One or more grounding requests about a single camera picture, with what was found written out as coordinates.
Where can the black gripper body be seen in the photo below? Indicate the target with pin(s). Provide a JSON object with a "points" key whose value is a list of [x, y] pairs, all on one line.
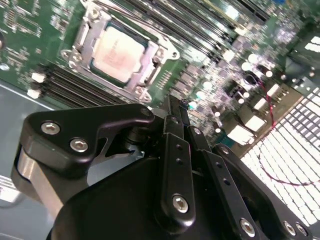
{"points": [[112, 205]]}

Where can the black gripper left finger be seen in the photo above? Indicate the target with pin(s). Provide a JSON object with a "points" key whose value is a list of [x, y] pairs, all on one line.
{"points": [[75, 117]]}

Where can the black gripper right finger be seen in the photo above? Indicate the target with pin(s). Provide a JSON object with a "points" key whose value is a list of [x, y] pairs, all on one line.
{"points": [[230, 192]]}

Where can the silver CPU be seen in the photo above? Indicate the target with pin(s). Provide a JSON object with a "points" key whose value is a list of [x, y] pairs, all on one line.
{"points": [[117, 52]]}

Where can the metal socket cover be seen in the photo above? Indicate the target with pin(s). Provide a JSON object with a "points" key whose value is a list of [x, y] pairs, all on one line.
{"points": [[96, 30]]}

